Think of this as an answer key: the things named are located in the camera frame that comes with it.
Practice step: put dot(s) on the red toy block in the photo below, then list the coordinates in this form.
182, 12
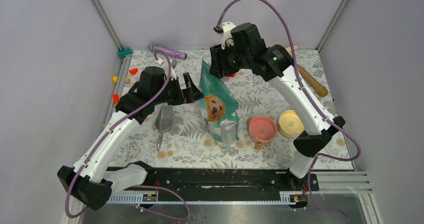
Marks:
133, 71

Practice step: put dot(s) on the grey plastic scoop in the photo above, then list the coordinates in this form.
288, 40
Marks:
163, 122

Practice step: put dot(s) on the pink pet bowl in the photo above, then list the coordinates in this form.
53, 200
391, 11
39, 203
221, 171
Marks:
261, 129

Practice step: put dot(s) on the orange toy block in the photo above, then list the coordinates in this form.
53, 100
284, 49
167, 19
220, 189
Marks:
115, 98

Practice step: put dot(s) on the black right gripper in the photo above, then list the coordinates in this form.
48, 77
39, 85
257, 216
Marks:
218, 55

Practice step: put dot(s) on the purple glitter microphone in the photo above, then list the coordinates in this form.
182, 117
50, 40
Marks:
168, 51

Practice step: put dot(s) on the pink toy stick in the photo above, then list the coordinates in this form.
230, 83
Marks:
289, 49

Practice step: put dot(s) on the green dog food bag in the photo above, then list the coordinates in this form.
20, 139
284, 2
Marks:
218, 108

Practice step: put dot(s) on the beige toy block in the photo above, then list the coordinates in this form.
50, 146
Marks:
127, 81

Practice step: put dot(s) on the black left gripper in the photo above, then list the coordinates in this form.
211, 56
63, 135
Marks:
190, 94

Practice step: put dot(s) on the floral table mat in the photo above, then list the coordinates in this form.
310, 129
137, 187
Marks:
187, 143

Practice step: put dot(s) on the yellow toy block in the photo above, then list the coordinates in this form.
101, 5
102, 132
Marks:
115, 79

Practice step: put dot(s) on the teal clip in corner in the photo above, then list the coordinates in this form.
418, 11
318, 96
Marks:
124, 52

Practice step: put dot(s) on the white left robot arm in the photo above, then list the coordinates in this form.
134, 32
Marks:
86, 180

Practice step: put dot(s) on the brown wooden rolling pin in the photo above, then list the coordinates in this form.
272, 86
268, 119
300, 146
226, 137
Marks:
319, 89

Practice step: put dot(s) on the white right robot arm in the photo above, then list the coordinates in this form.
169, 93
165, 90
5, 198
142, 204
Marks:
242, 47

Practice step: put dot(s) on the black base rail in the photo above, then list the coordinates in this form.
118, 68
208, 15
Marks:
229, 185

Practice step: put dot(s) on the yellow pet bowl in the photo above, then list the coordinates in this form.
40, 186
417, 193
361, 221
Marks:
289, 124

